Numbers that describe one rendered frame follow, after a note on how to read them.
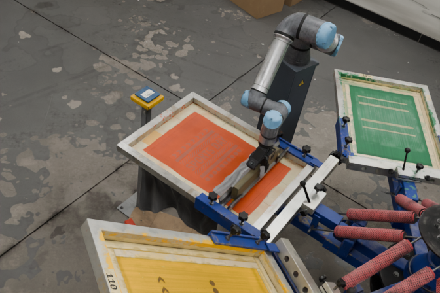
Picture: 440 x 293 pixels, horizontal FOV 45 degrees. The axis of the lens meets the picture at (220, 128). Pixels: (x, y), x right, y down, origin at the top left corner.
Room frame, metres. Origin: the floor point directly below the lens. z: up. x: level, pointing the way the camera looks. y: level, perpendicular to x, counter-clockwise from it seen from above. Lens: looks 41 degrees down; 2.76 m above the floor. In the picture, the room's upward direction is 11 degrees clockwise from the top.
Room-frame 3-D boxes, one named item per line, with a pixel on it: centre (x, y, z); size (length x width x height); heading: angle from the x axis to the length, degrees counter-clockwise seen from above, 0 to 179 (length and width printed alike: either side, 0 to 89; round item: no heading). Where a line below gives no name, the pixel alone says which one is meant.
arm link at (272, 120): (1.74, -0.21, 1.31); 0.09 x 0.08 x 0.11; 160
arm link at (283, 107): (1.83, -0.23, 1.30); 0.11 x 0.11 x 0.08; 70
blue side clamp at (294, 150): (1.94, -0.36, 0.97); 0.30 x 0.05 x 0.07; 61
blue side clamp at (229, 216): (1.46, -0.10, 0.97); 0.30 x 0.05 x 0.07; 61
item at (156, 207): (1.66, 0.13, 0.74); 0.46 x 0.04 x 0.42; 61
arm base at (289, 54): (2.45, -0.34, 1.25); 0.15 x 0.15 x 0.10
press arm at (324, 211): (1.54, -0.51, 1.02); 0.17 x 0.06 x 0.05; 61
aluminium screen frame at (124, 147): (1.82, -0.02, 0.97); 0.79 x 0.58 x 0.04; 61
